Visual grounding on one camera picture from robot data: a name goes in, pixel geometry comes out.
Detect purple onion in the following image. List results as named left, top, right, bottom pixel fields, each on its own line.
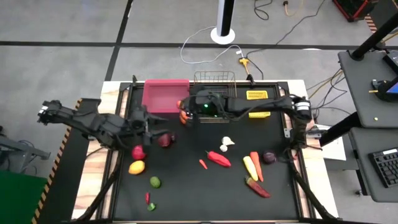
left=262, top=151, right=277, bottom=165

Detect black white pole stand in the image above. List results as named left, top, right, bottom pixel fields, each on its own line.
left=210, top=0, right=236, bottom=45

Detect red black crate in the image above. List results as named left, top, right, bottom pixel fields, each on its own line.
left=331, top=0, right=379, bottom=22

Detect black cable coil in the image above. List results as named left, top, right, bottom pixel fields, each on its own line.
left=253, top=0, right=274, bottom=21

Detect white paper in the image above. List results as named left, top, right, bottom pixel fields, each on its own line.
left=322, top=124, right=348, bottom=162

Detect black desk device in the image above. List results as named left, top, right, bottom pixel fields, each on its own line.
left=369, top=79, right=398, bottom=103

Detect black table frame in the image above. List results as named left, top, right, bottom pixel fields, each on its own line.
left=70, top=80, right=338, bottom=224

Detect yellow lemon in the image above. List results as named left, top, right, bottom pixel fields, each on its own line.
left=128, top=160, right=146, bottom=175

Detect black floor cable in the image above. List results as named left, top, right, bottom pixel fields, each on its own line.
left=245, top=0, right=327, bottom=80

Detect pink plastic basket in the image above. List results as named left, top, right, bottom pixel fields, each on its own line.
left=141, top=78, right=190, bottom=114

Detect wire metal basket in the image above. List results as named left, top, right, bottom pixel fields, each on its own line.
left=193, top=71, right=239, bottom=124

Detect yellow plastic basket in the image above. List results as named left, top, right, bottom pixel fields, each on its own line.
left=246, top=90, right=272, bottom=119

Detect orange cable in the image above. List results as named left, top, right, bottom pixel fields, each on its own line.
left=282, top=0, right=305, bottom=17

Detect orange carrot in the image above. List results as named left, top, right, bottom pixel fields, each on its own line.
left=250, top=151, right=264, bottom=183

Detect green mat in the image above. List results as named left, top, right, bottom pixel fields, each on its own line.
left=0, top=170, right=48, bottom=224

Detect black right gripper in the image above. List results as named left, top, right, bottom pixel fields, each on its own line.
left=182, top=90, right=224, bottom=126

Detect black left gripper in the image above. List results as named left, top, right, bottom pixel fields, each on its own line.
left=126, top=105, right=170, bottom=147

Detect yellow power plug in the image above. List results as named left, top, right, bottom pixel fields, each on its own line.
left=238, top=57, right=251, bottom=75

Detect dark red long pepper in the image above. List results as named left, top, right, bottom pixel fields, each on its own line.
left=244, top=175, right=272, bottom=199

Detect black keyboard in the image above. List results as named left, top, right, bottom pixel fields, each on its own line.
left=368, top=147, right=398, bottom=189

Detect yellow corn cob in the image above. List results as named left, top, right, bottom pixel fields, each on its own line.
left=243, top=156, right=259, bottom=182

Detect dark red apple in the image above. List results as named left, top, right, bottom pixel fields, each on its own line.
left=157, top=133, right=177, bottom=148

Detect yellow cables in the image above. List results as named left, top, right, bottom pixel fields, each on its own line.
left=307, top=70, right=345, bottom=100

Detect white floor cable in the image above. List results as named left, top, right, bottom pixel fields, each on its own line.
left=179, top=26, right=244, bottom=65

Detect grey desk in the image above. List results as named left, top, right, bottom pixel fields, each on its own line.
left=338, top=49, right=398, bottom=129
left=348, top=126, right=398, bottom=203

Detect black diagonal pole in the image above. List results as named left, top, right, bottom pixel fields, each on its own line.
left=350, top=11, right=398, bottom=62

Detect large red chili pepper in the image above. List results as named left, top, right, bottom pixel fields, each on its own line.
left=205, top=151, right=232, bottom=168

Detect grey metal stand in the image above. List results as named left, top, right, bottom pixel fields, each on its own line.
left=0, top=126, right=51, bottom=175

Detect hazard striped black platform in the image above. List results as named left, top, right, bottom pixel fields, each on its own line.
left=30, top=98, right=103, bottom=224

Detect orange fruit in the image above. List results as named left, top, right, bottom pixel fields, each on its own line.
left=179, top=109, right=190, bottom=126

